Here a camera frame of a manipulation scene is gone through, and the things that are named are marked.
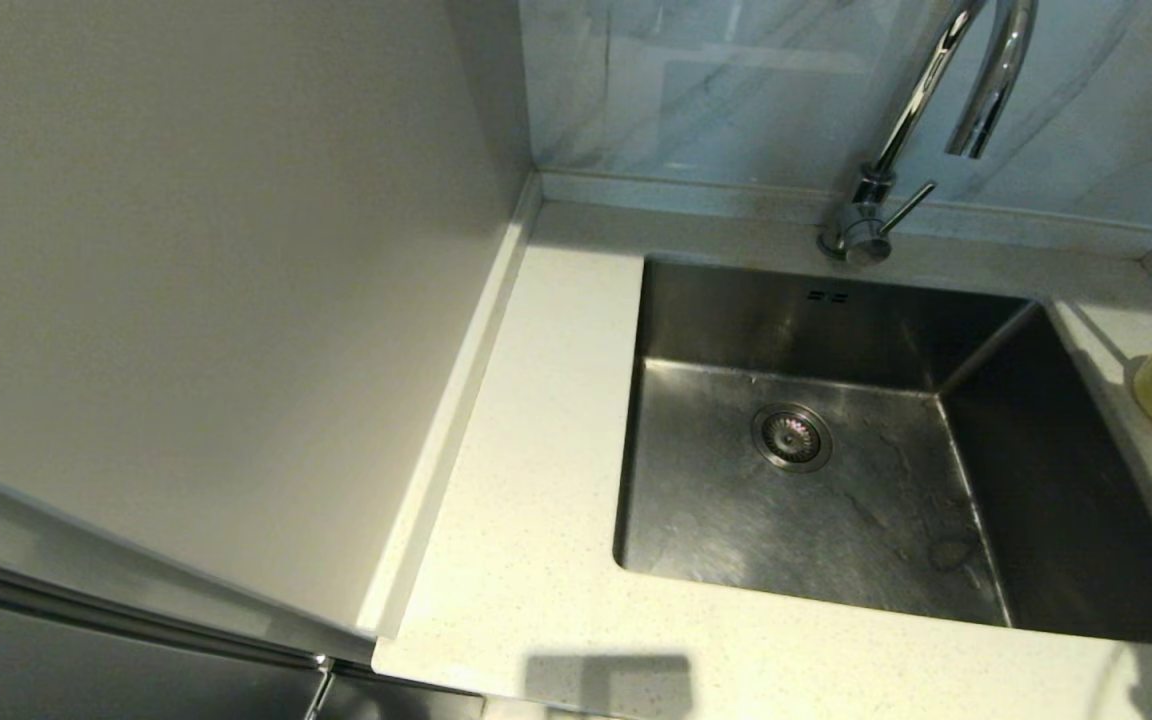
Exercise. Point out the stainless steel sink basin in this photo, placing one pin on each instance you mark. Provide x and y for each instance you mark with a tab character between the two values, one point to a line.
696	520

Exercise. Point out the round metal drain strainer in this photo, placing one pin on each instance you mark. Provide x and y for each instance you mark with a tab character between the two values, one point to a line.
791	437

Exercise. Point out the chrome gooseneck faucet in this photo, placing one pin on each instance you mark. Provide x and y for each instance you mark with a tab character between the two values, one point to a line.
874	198

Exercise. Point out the dark grey cabinet front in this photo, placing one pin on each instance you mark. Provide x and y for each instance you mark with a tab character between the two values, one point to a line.
86	650

